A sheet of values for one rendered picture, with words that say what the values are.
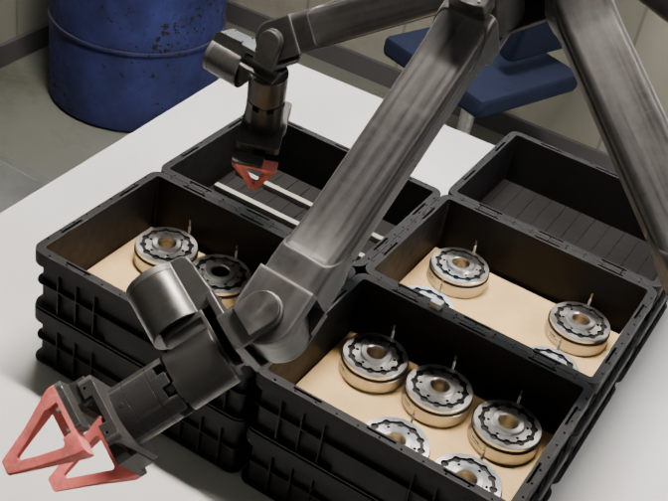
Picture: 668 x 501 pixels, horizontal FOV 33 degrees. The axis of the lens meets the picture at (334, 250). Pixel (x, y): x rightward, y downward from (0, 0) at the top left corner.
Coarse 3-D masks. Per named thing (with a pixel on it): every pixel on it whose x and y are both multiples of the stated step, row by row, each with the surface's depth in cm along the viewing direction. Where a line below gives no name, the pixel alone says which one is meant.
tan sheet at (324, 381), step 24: (336, 360) 175; (312, 384) 170; (336, 384) 171; (360, 408) 168; (384, 408) 169; (432, 432) 166; (456, 432) 167; (432, 456) 162; (480, 456) 164; (504, 480) 161
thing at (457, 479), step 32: (352, 288) 174; (384, 288) 175; (448, 320) 171; (512, 352) 168; (256, 384) 157; (288, 384) 155; (576, 384) 165; (320, 416) 153; (576, 416) 159; (384, 448) 149; (448, 480) 146
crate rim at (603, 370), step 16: (432, 208) 195; (464, 208) 198; (480, 208) 198; (416, 224) 191; (512, 224) 196; (400, 240) 186; (544, 240) 193; (384, 256) 182; (576, 256) 191; (368, 272) 178; (608, 272) 189; (400, 288) 176; (640, 288) 187; (640, 304) 183; (464, 320) 172; (640, 320) 179; (496, 336) 170; (624, 336) 175; (528, 352) 168; (608, 352) 172; (560, 368) 167; (608, 368) 168; (592, 384) 165
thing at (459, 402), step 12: (420, 372) 172; (432, 372) 172; (444, 372) 173; (456, 372) 173; (408, 384) 169; (420, 384) 169; (456, 384) 170; (468, 384) 171; (420, 396) 168; (456, 396) 168; (468, 396) 169; (432, 408) 166; (444, 408) 166; (456, 408) 166
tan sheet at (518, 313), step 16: (416, 272) 197; (496, 288) 197; (512, 288) 197; (464, 304) 192; (480, 304) 192; (496, 304) 193; (512, 304) 194; (528, 304) 194; (544, 304) 195; (480, 320) 189; (496, 320) 190; (512, 320) 190; (528, 320) 191; (544, 320) 192; (512, 336) 187; (528, 336) 188; (544, 336) 188; (592, 368) 184
